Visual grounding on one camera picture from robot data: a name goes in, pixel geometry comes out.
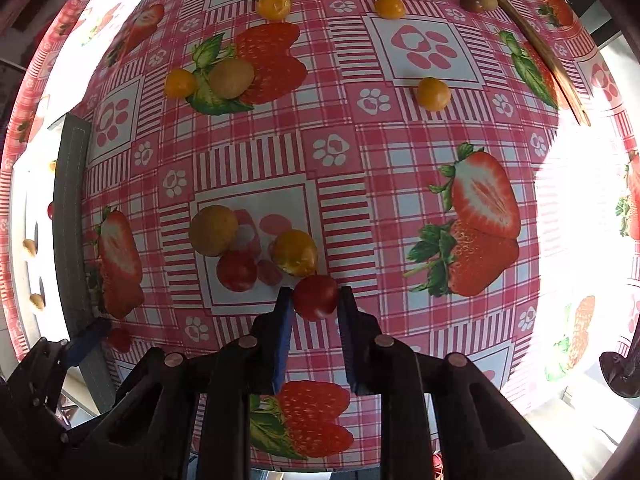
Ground red cherry tomato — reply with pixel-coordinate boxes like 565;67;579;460
292;275;338;322
216;250;257;292

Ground yellow cherry tomato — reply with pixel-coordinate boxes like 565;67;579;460
270;229;318;278

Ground white grey-rimmed tray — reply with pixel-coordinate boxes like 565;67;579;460
9;114;115;416

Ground red cherry tomato on table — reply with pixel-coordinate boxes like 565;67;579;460
216;250;257;292

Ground tan round longan fruit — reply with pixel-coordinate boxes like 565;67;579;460
189;205;239;257

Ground red checkered strawberry tablecloth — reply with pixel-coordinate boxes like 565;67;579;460
0;0;640;470

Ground yellow tomato on right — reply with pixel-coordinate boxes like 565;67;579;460
416;77;451;112

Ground tan fruit on strawberry print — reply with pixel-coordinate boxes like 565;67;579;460
207;58;255;100

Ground yellow tomato left of print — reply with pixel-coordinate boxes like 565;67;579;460
164;68;198;99

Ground yellow tomato upper middle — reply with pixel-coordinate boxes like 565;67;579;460
256;0;292;22

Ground yellow tomato near bowl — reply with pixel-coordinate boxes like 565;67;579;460
374;0;406;20

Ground wooden cutting board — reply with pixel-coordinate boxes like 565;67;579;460
497;0;591;127

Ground dark brown round fruit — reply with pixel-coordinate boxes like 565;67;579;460
459;0;484;13

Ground tan round fruit by bowl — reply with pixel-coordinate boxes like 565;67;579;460
477;0;499;12

